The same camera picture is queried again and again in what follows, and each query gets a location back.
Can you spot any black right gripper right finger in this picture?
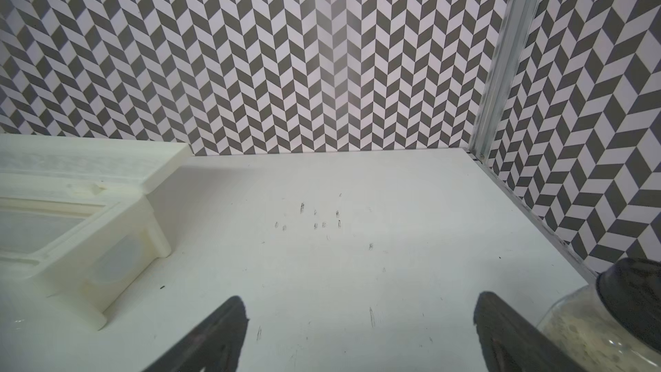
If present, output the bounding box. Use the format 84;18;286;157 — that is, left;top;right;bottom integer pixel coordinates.
473;291;583;372

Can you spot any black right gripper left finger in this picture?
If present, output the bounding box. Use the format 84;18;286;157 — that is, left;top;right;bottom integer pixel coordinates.
146;296;249;371

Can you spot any cream plastic wrap dispenser box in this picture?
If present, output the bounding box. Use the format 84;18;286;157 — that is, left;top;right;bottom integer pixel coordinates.
1;134;192;331

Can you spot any glass jar with black lid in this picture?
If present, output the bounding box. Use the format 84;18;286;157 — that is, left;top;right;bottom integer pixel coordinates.
538;258;660;371

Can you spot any right aluminium corner post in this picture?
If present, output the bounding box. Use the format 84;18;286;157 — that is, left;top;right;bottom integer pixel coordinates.
468;0;540;165

